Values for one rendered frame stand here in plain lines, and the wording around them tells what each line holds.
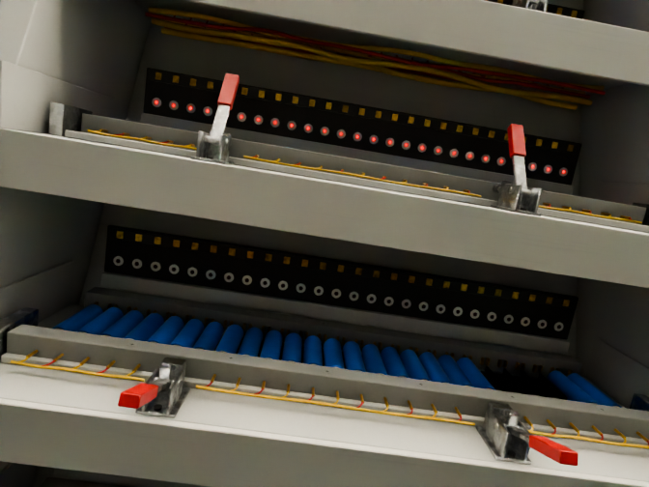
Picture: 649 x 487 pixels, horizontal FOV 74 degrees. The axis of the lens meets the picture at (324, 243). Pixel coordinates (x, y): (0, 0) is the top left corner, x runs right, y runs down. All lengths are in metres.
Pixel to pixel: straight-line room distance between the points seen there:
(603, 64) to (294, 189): 0.32
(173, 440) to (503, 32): 0.44
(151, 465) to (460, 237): 0.29
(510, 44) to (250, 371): 0.37
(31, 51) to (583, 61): 0.49
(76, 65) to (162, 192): 0.19
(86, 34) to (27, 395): 0.34
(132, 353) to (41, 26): 0.28
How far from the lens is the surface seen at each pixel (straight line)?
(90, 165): 0.39
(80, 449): 0.37
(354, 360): 0.42
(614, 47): 0.51
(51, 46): 0.48
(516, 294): 0.54
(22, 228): 0.46
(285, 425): 0.35
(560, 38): 0.49
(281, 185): 0.35
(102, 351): 0.40
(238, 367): 0.37
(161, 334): 0.43
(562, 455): 0.33
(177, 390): 0.35
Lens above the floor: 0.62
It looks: 11 degrees up
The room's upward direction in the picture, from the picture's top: 8 degrees clockwise
